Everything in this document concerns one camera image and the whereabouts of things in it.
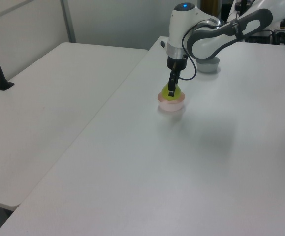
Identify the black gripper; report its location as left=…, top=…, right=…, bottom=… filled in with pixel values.
left=166, top=55, right=189, bottom=98

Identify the green pear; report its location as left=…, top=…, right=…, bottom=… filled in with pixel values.
left=161, top=83, right=182, bottom=102

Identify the pink bowl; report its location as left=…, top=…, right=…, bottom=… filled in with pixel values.
left=157, top=91, right=186, bottom=112

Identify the grey bowl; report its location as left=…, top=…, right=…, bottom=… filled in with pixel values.
left=196, top=57, right=221, bottom=73

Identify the dark equipment behind table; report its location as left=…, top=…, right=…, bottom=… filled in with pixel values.
left=245, top=29, right=285, bottom=45

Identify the white folding side table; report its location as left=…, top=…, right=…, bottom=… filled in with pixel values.
left=0, top=42, right=149, bottom=211

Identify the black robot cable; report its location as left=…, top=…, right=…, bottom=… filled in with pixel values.
left=178, top=19, right=234, bottom=81

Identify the grey partition frame post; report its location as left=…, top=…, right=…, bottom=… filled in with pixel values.
left=60, top=0, right=77, bottom=44

